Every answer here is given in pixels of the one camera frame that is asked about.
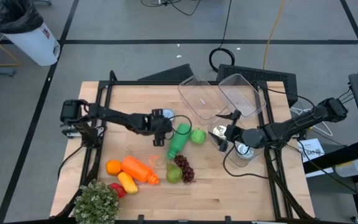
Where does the potted plant with white flowers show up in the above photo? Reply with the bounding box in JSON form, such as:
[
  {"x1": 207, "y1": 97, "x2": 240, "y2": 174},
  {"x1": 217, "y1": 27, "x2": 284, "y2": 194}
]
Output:
[{"x1": 72, "y1": 179, "x2": 121, "y2": 224}]

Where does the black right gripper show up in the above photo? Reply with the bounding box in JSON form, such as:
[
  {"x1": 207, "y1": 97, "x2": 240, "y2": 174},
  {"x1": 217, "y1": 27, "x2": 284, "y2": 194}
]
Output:
[{"x1": 208, "y1": 108, "x2": 246, "y2": 153}]

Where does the green apple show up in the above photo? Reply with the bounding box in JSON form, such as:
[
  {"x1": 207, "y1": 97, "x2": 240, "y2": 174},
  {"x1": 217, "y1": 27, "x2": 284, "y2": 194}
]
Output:
[{"x1": 190, "y1": 128, "x2": 207, "y2": 145}]

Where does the left base black cable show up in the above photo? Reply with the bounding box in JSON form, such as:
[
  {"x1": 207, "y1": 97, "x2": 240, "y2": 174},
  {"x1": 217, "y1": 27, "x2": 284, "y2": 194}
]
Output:
[{"x1": 57, "y1": 144, "x2": 85, "y2": 180}]

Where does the white box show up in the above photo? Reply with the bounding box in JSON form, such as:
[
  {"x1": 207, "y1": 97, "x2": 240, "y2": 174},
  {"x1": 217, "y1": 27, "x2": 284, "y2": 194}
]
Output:
[{"x1": 334, "y1": 158, "x2": 358, "y2": 178}]

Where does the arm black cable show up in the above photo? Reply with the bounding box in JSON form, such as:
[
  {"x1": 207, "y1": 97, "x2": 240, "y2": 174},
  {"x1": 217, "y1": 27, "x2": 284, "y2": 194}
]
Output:
[
  {"x1": 222, "y1": 146, "x2": 272, "y2": 180},
  {"x1": 163, "y1": 114, "x2": 193, "y2": 141}
]

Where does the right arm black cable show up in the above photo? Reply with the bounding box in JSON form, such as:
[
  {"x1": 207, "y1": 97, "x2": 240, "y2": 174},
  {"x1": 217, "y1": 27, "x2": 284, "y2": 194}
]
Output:
[{"x1": 222, "y1": 146, "x2": 272, "y2": 180}]

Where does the text label tin can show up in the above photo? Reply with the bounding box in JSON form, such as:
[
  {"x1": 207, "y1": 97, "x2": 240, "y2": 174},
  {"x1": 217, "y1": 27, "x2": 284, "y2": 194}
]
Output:
[{"x1": 236, "y1": 142, "x2": 256, "y2": 160}]

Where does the barcode label tin can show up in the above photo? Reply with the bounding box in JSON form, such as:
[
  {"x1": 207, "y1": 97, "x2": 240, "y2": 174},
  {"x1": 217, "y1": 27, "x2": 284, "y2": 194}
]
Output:
[{"x1": 212, "y1": 124, "x2": 228, "y2": 138}]

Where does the yellow mango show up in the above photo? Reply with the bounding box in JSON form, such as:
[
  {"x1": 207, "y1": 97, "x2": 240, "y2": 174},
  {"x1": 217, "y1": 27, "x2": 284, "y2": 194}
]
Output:
[{"x1": 117, "y1": 171, "x2": 139, "y2": 195}]

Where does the white printed paper sheet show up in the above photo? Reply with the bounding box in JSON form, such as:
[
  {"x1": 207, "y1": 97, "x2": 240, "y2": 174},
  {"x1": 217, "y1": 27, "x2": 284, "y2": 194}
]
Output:
[{"x1": 297, "y1": 138, "x2": 326, "y2": 164}]

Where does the green pear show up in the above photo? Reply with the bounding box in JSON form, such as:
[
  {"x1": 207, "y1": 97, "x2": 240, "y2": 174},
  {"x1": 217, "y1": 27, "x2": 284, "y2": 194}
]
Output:
[{"x1": 165, "y1": 162, "x2": 184, "y2": 184}]

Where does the blue label tuna can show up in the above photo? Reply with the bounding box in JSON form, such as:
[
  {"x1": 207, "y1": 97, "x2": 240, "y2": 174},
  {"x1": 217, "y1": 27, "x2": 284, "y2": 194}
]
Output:
[{"x1": 162, "y1": 108, "x2": 176, "y2": 121}]

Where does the orange fruit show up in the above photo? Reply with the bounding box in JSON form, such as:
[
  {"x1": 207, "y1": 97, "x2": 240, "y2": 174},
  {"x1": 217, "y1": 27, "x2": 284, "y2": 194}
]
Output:
[{"x1": 105, "y1": 159, "x2": 122, "y2": 177}]

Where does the clear plastic bin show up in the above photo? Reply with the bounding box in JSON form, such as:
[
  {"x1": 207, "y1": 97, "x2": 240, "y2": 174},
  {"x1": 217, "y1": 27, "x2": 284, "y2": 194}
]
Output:
[
  {"x1": 207, "y1": 118, "x2": 265, "y2": 168},
  {"x1": 218, "y1": 73, "x2": 267, "y2": 118}
]

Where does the black trash bag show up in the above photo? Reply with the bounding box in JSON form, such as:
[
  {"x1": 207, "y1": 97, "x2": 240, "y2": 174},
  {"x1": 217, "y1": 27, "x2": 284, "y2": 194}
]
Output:
[{"x1": 0, "y1": 0, "x2": 45, "y2": 34}]

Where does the black angled panel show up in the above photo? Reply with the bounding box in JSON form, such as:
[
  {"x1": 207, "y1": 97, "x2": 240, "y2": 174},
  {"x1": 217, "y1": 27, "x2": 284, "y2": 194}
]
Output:
[{"x1": 137, "y1": 63, "x2": 195, "y2": 82}]

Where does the red grape bunch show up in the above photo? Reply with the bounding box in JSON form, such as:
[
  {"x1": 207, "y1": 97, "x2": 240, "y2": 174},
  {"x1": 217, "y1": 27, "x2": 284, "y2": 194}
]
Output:
[{"x1": 173, "y1": 154, "x2": 196, "y2": 184}]

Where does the orange plastic bottle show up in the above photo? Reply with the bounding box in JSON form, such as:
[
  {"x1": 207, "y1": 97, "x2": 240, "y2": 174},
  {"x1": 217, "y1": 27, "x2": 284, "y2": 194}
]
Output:
[{"x1": 120, "y1": 154, "x2": 162, "y2": 185}]

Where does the black cable with coil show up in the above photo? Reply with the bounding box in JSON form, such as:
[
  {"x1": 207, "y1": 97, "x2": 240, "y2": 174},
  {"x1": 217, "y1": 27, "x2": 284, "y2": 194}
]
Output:
[{"x1": 208, "y1": 0, "x2": 236, "y2": 73}]

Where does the clear bin with white sticker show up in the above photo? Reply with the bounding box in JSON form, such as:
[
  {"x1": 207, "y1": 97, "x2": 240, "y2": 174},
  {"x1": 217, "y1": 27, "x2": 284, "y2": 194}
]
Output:
[{"x1": 177, "y1": 74, "x2": 230, "y2": 121}]

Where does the red bell pepper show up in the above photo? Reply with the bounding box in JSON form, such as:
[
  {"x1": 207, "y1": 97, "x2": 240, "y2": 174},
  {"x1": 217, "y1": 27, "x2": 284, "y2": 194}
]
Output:
[{"x1": 109, "y1": 182, "x2": 127, "y2": 199}]

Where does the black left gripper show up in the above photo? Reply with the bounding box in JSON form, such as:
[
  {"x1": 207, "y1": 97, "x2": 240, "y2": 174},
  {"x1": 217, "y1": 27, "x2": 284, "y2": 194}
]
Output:
[{"x1": 151, "y1": 108, "x2": 175, "y2": 147}]

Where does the black desk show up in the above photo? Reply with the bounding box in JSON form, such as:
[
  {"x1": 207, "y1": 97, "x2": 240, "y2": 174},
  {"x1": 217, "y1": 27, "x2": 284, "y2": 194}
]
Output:
[{"x1": 303, "y1": 138, "x2": 358, "y2": 224}]

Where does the black cable bundle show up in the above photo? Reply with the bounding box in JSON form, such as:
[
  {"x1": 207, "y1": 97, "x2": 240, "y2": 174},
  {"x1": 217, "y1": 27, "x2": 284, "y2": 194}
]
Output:
[{"x1": 140, "y1": 0, "x2": 202, "y2": 16}]

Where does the black table frame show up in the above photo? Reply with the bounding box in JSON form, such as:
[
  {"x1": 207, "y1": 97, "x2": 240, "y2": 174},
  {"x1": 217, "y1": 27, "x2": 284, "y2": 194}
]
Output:
[{"x1": 53, "y1": 70, "x2": 315, "y2": 224}]

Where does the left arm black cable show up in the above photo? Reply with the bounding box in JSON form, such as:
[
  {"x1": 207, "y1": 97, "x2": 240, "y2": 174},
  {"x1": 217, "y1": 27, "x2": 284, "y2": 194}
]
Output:
[{"x1": 163, "y1": 114, "x2": 193, "y2": 141}]

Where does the white trash can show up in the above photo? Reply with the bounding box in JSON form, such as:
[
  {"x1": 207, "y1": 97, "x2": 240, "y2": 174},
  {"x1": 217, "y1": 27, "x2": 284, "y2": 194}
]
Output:
[{"x1": 4, "y1": 21, "x2": 61, "y2": 67}]

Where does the green plastic bottle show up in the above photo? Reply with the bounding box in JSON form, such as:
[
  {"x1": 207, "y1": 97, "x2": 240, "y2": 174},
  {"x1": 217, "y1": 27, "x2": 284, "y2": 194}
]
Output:
[{"x1": 166, "y1": 123, "x2": 192, "y2": 161}]

